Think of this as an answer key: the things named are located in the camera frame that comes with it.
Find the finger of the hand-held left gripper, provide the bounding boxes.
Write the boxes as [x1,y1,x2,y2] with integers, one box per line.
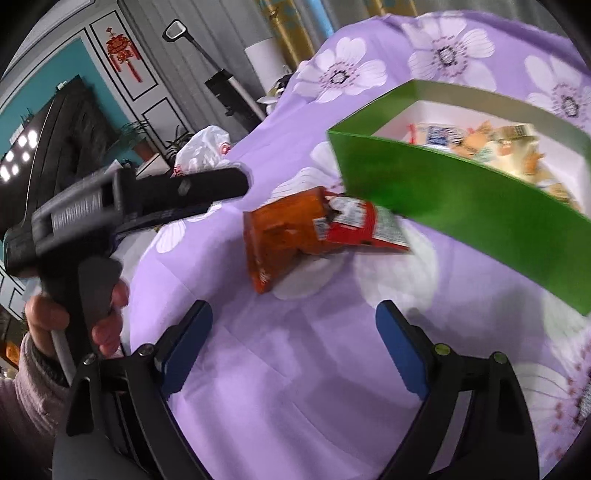
[117,201,223,235]
[133,166,251,217]

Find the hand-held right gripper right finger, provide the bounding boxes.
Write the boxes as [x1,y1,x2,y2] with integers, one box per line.
[375,299,539,480]

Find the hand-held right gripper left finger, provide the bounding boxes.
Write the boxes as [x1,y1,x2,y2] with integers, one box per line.
[64,299,214,480]

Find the orange snack packet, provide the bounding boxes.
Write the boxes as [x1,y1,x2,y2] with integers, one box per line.
[243,186,334,295]

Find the red snack packet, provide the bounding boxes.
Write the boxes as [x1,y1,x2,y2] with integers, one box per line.
[322,193,411,254]

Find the green cardboard box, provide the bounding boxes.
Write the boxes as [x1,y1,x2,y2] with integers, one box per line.
[327,79,591,317]

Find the pile of small snack packets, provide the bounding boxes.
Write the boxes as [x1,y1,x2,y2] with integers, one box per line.
[405,118,583,214]

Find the person's left hand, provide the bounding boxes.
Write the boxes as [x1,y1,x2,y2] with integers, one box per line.
[24,279,131,371]

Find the white plastic bag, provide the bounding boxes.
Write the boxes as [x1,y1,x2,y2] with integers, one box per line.
[174,125,232,179]

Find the potted green plant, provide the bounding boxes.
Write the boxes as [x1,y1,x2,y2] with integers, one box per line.
[165,127,195,158]
[111,119,156,161]

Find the black stick vacuum cleaner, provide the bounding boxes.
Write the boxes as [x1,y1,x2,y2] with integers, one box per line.
[163,19,265,133]

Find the purple floral cloth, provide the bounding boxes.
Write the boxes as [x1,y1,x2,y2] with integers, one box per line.
[111,10,591,480]

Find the black television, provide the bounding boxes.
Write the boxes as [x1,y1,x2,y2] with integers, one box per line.
[0,76,119,222]

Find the white board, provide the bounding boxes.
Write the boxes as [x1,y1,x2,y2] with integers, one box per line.
[244,39,290,94]

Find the grey pleated curtain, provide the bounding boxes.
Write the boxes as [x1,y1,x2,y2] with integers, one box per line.
[117,0,278,139]

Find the gold patterned curtain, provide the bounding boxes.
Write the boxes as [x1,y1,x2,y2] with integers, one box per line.
[257,0,334,66]
[369,0,419,16]

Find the red knot wall decoration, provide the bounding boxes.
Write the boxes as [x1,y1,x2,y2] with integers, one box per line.
[105,27,144,85]

